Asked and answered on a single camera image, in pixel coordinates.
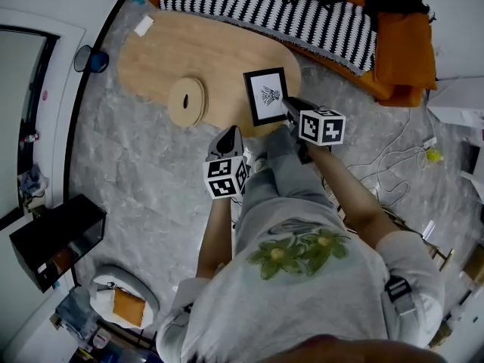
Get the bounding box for window with white roller blind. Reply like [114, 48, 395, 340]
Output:
[0, 24, 61, 230]

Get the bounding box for person's grey flower-print shirt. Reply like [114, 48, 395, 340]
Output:
[155, 197, 447, 363]

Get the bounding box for grey shoulder strap buckle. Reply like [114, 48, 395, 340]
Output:
[384, 275, 417, 316]

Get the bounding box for orange sofa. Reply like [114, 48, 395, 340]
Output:
[139, 0, 439, 108]

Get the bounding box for person's right forearm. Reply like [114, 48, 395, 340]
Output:
[306, 145, 396, 251]

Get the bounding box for round wooden table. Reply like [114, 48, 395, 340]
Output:
[116, 10, 303, 139]

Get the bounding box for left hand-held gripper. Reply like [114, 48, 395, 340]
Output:
[203, 126, 250, 200]

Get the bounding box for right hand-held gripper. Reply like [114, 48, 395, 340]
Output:
[280, 95, 347, 165]

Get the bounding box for orange square cushion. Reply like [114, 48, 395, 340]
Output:
[372, 11, 439, 92]

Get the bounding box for black mesh wastebasket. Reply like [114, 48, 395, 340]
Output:
[73, 45, 110, 74]

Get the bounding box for small white box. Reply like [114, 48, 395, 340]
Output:
[133, 14, 155, 38]

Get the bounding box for black picture frame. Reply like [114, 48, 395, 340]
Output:
[243, 67, 290, 128]

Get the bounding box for black cabinet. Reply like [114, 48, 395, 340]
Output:
[9, 194, 107, 293]

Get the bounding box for black white striped blanket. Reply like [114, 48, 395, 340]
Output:
[157, 0, 379, 77]

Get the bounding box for person's grey trousers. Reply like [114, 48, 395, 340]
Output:
[241, 124, 337, 213]

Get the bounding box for white cabinet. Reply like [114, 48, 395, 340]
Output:
[427, 76, 484, 130]

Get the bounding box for person's white shoe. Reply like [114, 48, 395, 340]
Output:
[252, 153, 270, 174]

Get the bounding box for orange seat cushion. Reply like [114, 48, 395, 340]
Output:
[112, 287, 147, 327]

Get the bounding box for wooden rack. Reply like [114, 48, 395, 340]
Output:
[381, 204, 455, 274]

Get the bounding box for person's left forearm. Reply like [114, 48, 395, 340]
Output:
[195, 194, 237, 279]

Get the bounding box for white cable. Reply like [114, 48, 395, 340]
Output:
[347, 106, 439, 207]

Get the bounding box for clear plastic bag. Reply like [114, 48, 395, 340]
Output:
[18, 164, 50, 200]

